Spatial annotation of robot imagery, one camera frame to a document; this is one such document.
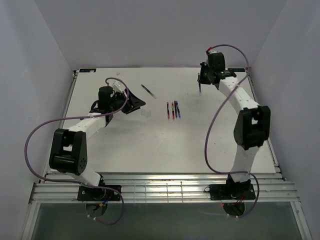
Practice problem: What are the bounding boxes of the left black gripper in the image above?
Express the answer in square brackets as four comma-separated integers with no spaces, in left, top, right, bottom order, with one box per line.
[110,88,146,115]

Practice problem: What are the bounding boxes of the green pen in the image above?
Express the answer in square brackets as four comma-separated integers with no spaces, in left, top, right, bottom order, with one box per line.
[141,84,157,99]

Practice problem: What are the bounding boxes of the orange red pen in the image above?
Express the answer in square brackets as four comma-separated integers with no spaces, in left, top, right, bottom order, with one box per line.
[171,102,175,121]

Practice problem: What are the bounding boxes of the dark blue pen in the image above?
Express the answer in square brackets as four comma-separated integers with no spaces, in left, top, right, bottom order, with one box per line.
[174,101,178,119]

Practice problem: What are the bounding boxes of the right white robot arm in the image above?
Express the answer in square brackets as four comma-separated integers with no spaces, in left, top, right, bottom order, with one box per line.
[197,49,271,199]

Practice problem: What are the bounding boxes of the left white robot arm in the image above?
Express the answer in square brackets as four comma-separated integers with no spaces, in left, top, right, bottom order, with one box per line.
[49,84,146,200]

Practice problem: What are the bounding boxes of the right blue label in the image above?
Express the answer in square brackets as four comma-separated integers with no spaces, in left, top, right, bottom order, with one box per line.
[227,68,246,73]

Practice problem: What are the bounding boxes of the blue label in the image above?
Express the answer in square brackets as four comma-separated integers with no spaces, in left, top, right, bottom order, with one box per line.
[227,68,246,73]
[79,68,97,73]

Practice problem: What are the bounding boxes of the left blue label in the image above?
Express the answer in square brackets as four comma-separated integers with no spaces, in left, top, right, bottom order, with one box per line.
[79,68,97,73]

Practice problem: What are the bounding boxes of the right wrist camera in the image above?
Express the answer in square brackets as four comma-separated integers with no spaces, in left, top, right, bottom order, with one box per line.
[205,47,218,55]

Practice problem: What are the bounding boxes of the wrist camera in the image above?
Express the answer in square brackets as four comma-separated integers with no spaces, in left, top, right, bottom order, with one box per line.
[111,80,126,93]
[205,47,218,55]

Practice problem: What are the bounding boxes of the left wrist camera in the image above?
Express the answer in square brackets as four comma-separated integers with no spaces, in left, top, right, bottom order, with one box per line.
[111,80,126,93]

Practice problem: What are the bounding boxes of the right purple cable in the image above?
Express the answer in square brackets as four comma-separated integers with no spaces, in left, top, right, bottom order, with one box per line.
[204,44,260,219]

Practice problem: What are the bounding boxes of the purple cable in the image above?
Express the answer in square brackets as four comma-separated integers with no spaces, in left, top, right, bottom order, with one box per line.
[204,44,260,219]
[24,77,130,225]

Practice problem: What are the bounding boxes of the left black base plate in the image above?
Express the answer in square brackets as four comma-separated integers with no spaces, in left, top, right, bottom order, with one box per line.
[77,186,121,202]

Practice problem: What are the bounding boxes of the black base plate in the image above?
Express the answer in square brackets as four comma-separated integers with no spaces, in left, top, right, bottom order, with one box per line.
[204,184,256,200]
[77,186,121,202]

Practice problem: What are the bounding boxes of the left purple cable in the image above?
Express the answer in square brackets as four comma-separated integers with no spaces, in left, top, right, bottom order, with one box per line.
[24,77,130,225]

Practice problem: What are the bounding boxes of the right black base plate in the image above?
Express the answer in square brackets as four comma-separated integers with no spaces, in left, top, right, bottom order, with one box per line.
[204,184,256,200]

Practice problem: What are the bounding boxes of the aluminium frame rails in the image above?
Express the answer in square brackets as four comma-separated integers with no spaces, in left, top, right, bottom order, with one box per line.
[29,172,300,204]

